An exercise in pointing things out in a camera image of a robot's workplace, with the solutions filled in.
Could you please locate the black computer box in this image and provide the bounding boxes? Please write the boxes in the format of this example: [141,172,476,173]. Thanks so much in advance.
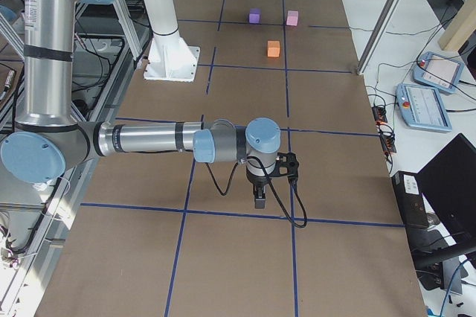
[391,171,429,229]

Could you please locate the blue teach pendant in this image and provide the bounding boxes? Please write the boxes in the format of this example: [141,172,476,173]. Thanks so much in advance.
[396,83,452,132]
[413,51,464,95]

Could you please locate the purple foam block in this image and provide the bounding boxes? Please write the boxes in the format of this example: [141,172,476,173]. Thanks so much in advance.
[248,8,261,24]

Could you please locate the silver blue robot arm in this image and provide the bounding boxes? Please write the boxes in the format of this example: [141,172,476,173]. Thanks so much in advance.
[1,0,280,208]

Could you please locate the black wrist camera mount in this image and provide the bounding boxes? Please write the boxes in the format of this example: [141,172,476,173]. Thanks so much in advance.
[269,153,299,182]

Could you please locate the near blue teach pendant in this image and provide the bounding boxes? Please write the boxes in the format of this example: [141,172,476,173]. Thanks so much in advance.
[396,83,452,132]

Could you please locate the orange black usb hub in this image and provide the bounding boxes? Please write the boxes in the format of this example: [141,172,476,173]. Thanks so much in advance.
[372,106,387,124]

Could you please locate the far blue teach pendant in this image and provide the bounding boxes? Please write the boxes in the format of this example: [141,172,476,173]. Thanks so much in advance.
[413,51,464,95]

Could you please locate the pink foam block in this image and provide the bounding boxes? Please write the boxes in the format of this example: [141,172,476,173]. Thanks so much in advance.
[286,10,299,27]

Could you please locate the white pedestal column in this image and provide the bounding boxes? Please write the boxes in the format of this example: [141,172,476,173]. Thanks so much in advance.
[144,0,200,83]

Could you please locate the black laptop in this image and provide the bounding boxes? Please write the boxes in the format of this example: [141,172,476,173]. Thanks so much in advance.
[416,133,475,242]

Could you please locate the aluminium frame post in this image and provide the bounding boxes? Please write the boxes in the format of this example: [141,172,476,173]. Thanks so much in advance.
[356,0,401,75]

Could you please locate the orange foam block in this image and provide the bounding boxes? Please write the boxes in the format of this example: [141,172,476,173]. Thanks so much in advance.
[267,40,281,58]

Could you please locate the wooden beam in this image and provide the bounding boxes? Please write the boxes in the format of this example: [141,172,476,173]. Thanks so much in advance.
[438,0,476,51]

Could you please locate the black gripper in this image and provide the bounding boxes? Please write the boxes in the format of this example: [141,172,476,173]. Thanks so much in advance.
[246,173,268,209]

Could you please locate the black camera cable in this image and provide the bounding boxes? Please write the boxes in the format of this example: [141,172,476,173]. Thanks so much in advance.
[205,156,308,229]

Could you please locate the brown paper table cover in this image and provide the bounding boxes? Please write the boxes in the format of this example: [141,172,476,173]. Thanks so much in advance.
[36,0,426,316]

